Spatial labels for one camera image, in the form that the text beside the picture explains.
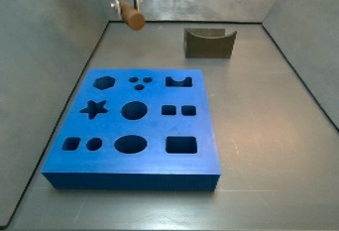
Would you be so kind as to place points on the brown cylinder peg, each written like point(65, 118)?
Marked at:
point(131, 16)

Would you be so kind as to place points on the dark grey cradle stand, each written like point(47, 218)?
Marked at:
point(208, 43)

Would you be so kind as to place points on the blue shape sorting block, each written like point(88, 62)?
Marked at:
point(137, 133)

